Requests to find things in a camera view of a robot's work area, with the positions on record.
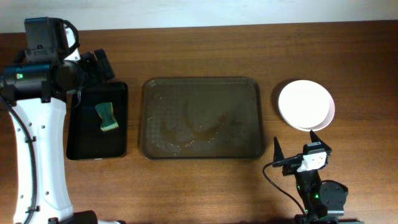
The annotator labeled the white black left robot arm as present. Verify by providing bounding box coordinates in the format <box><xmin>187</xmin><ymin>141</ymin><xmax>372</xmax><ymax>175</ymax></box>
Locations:
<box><xmin>1</xmin><ymin>17</ymin><xmax>114</xmax><ymax>223</ymax></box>

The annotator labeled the brown serving tray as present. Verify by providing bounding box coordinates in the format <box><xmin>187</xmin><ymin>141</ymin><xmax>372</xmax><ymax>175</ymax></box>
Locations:
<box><xmin>140</xmin><ymin>77</ymin><xmax>266</xmax><ymax>160</ymax></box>

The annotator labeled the white plate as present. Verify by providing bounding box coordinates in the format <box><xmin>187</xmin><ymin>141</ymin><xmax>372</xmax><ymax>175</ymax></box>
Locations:
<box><xmin>277</xmin><ymin>80</ymin><xmax>333</xmax><ymax>128</ymax></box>
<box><xmin>290</xmin><ymin>100</ymin><xmax>335</xmax><ymax>132</ymax></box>

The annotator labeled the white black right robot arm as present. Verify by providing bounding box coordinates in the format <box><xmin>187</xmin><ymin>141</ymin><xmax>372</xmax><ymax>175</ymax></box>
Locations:
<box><xmin>264</xmin><ymin>131</ymin><xmax>360</xmax><ymax>223</ymax></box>

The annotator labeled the green yellow sponge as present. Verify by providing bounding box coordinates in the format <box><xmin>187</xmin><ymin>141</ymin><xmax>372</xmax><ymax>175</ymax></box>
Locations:
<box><xmin>95</xmin><ymin>102</ymin><xmax>119</xmax><ymax>132</ymax></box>

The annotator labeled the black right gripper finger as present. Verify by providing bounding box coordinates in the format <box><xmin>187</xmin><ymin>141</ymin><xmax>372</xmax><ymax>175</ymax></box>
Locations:
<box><xmin>272</xmin><ymin>136</ymin><xmax>285</xmax><ymax>167</ymax></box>
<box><xmin>310</xmin><ymin>130</ymin><xmax>330</xmax><ymax>149</ymax></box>

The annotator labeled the black rectangular tray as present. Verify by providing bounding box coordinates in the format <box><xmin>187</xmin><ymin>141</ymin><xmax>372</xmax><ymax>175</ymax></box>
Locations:
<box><xmin>67</xmin><ymin>82</ymin><xmax>128</xmax><ymax>160</ymax></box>

